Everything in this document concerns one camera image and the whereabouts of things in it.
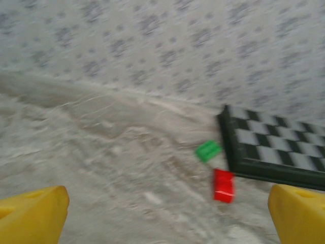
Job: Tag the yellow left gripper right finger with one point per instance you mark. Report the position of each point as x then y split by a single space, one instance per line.
302 218

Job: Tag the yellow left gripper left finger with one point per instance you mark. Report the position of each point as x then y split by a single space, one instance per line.
30 218

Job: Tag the black grey chessboard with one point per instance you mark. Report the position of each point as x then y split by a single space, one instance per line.
274 147

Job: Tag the red toy brick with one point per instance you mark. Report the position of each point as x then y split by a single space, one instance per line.
223 185

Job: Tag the green toy brick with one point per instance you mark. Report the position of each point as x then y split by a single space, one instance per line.
208 151

